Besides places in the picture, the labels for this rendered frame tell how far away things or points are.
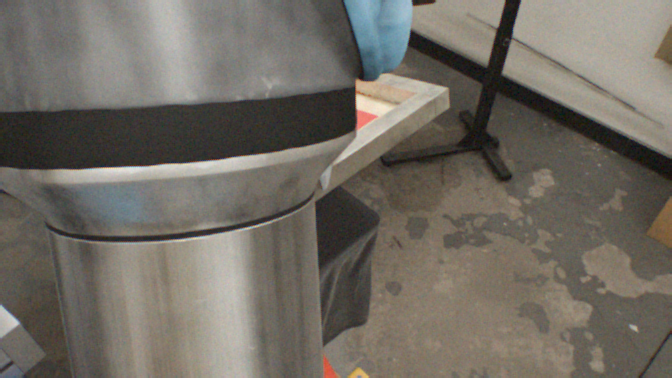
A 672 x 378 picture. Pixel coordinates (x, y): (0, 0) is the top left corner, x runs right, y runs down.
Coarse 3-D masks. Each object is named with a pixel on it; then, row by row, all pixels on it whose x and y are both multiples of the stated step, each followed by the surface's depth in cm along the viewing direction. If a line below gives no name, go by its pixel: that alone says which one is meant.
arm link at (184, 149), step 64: (0, 0) 12; (64, 0) 11; (128, 0) 11; (192, 0) 12; (256, 0) 12; (320, 0) 13; (384, 0) 14; (0, 64) 12; (64, 64) 12; (128, 64) 12; (192, 64) 12; (256, 64) 13; (320, 64) 14; (384, 64) 16; (0, 128) 12; (64, 128) 12; (128, 128) 12; (192, 128) 12; (256, 128) 13; (320, 128) 14; (64, 192) 13; (128, 192) 13; (192, 192) 13; (256, 192) 14; (64, 256) 15; (128, 256) 14; (192, 256) 14; (256, 256) 15; (64, 320) 16; (128, 320) 15; (192, 320) 15; (256, 320) 16; (320, 320) 19
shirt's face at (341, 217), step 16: (336, 192) 120; (320, 208) 117; (336, 208) 117; (352, 208) 117; (368, 208) 117; (320, 224) 114; (336, 224) 114; (352, 224) 114; (368, 224) 114; (320, 240) 111; (336, 240) 111; (320, 256) 108
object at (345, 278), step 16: (352, 240) 111; (368, 240) 118; (336, 256) 109; (352, 256) 116; (368, 256) 122; (320, 272) 107; (336, 272) 114; (352, 272) 123; (368, 272) 128; (320, 288) 114; (336, 288) 123; (352, 288) 129; (368, 288) 133; (320, 304) 120; (336, 304) 128; (352, 304) 135; (368, 304) 138; (336, 320) 135; (352, 320) 141; (368, 320) 146; (336, 336) 141
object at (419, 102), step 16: (384, 80) 99; (400, 80) 98; (416, 80) 96; (384, 96) 99; (400, 96) 96; (416, 96) 91; (432, 96) 90; (448, 96) 92; (400, 112) 88; (416, 112) 88; (432, 112) 91; (368, 128) 86; (384, 128) 85; (400, 128) 87; (416, 128) 89; (352, 144) 83; (368, 144) 83; (384, 144) 85; (336, 160) 80; (352, 160) 81; (368, 160) 84; (336, 176) 80; (320, 192) 79
